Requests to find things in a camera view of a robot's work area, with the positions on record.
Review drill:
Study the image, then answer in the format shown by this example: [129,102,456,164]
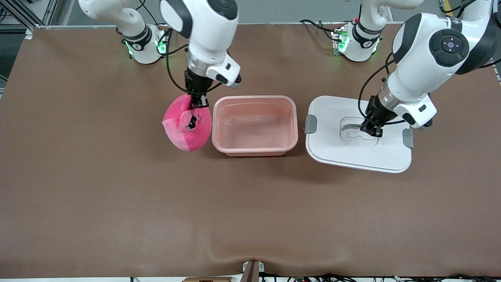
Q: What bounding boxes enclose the white box lid grey latches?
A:
[305,95,414,174]

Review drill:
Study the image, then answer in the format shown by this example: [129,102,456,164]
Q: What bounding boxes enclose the pink plush toy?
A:
[162,94,213,152]

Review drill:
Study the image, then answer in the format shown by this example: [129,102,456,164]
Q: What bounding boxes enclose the pink translucent plastic box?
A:
[212,95,299,157]

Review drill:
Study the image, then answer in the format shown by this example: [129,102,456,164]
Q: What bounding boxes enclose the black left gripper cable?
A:
[357,53,407,128]

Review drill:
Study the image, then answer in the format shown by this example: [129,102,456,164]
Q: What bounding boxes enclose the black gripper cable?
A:
[165,29,223,96]
[357,53,407,128]

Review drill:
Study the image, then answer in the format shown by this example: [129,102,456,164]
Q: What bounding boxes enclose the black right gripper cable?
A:
[165,29,223,96]

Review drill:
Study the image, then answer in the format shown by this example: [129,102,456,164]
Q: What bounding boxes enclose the black right arm base cable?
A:
[135,0,168,26]

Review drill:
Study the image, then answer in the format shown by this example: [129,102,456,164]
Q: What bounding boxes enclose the black arm base cable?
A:
[299,19,337,42]
[135,0,168,26]

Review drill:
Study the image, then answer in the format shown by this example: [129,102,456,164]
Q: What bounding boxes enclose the silver table edge rail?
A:
[35,21,364,29]

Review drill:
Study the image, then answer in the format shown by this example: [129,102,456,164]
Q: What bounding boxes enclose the black left arm base cable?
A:
[299,19,337,42]

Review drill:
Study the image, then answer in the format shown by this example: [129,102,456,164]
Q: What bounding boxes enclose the aluminium frame post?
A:
[0,0,59,40]

